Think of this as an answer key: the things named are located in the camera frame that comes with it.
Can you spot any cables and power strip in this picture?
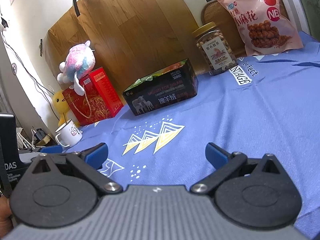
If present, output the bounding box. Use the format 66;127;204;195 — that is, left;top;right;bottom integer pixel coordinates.
16;127;54;151

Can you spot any left hand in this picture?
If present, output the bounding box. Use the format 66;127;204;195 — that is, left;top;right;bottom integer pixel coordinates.
0;196;13;237

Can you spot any clear nut jar yellow lid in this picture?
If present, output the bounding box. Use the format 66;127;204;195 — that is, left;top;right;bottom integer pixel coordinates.
192;22;238;75

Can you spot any pink blue plush toy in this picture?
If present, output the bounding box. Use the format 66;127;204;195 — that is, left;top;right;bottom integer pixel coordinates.
57;40;95;96

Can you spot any red gift bag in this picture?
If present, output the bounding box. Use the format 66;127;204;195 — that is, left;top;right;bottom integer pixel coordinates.
62;67;123;126

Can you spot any blue printed tablecloth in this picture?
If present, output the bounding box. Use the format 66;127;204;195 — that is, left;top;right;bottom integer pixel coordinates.
73;33;319;238

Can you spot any black cardboard snack box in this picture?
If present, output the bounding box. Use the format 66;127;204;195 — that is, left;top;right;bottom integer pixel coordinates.
123;59;199;116

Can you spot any white enamel mug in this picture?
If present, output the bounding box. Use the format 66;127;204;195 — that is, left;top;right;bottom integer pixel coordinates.
55;119;82;148

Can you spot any pink fried twist snack bag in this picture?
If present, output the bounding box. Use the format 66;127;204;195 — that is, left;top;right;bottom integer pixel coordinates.
217;0;303;56

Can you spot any wooden backboard panel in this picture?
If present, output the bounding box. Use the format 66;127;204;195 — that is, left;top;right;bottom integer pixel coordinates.
43;0;207;93

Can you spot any yellow duck plush toy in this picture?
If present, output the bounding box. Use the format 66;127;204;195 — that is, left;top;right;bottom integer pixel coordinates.
52;90;80;127

